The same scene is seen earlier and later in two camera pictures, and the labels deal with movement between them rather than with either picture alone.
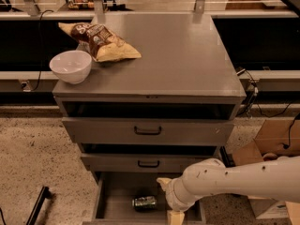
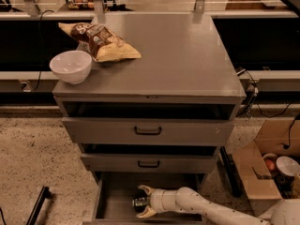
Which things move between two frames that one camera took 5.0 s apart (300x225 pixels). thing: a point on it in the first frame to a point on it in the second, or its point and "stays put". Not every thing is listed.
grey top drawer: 151,130 stays put
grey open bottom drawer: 137,198 stays put
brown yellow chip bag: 97,39 stays put
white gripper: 172,193 to 158,200
